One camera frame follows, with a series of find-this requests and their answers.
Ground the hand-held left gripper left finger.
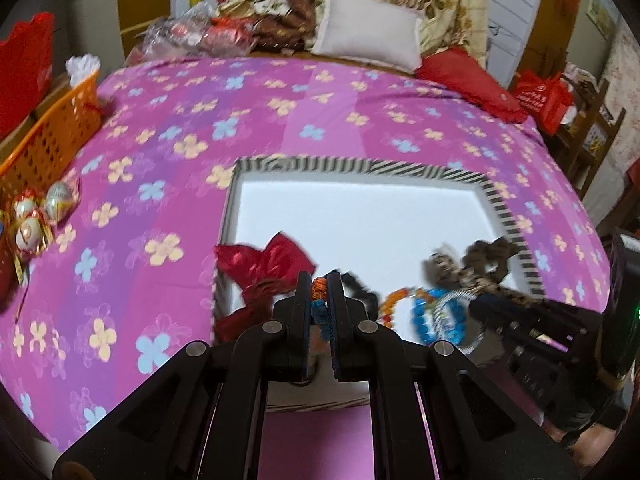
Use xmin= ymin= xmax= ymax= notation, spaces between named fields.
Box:
xmin=52 ymin=270 xmax=321 ymax=480

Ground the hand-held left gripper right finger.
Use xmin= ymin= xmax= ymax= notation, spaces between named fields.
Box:
xmin=327 ymin=270 xmax=583 ymax=480

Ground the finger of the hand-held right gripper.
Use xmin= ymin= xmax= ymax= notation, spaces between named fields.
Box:
xmin=470 ymin=295 xmax=556 ymax=341

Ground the multicoloured bead bracelet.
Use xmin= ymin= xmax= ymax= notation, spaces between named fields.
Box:
xmin=310 ymin=275 xmax=333 ymax=356

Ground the black scrunchie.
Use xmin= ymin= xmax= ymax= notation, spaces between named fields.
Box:
xmin=342 ymin=272 xmax=381 ymax=321

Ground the orange bead bracelet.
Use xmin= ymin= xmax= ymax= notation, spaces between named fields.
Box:
xmin=377 ymin=287 xmax=416 ymax=328

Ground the white striped bangle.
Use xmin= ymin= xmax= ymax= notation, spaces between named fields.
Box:
xmin=432 ymin=292 xmax=488 ymax=353

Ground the blue bead bracelet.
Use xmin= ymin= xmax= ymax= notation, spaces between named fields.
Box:
xmin=410 ymin=287 xmax=461 ymax=346

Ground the striped cardboard box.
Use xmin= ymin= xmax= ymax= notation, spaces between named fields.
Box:
xmin=212 ymin=156 xmax=546 ymax=413

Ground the person's right hand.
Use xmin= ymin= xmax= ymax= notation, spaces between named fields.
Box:
xmin=555 ymin=410 xmax=633 ymax=463

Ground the red fabric bow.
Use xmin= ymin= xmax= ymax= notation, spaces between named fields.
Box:
xmin=214 ymin=231 xmax=318 ymax=341

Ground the brown scrunchie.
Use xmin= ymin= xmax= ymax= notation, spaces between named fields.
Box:
xmin=462 ymin=237 xmax=521 ymax=271

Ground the leopard print bow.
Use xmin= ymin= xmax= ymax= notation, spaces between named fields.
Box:
xmin=422 ymin=242 xmax=543 ymax=306

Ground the wooden shelf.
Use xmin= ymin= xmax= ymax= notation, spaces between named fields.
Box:
xmin=555 ymin=62 xmax=626 ymax=201

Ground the pink floral bedsheet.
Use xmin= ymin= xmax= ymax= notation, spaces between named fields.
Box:
xmin=0 ymin=55 xmax=611 ymax=480

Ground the red shopping bag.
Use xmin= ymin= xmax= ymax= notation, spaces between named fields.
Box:
xmin=515 ymin=71 xmax=573 ymax=136

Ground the red pillow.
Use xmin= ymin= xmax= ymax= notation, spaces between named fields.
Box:
xmin=415 ymin=47 xmax=528 ymax=123

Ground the white round ornament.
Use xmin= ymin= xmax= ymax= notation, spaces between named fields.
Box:
xmin=45 ymin=182 xmax=81 ymax=221

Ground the red snack packet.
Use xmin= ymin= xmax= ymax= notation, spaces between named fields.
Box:
xmin=202 ymin=17 xmax=253 ymax=56

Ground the white pillow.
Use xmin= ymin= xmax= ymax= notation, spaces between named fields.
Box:
xmin=310 ymin=0 xmax=423 ymax=73

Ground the brown cloth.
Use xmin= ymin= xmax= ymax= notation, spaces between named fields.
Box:
xmin=250 ymin=0 xmax=326 ymax=53

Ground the clear plastic bag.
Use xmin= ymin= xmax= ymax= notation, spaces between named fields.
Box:
xmin=132 ymin=2 xmax=216 ymax=61

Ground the orange plastic basket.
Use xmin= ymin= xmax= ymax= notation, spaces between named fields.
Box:
xmin=0 ymin=67 xmax=103 ymax=196

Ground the white crumpled plastic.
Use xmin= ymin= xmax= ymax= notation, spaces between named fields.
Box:
xmin=65 ymin=55 xmax=101 ymax=83

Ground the red scalloped bag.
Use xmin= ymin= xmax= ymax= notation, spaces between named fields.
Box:
xmin=0 ymin=12 xmax=56 ymax=136

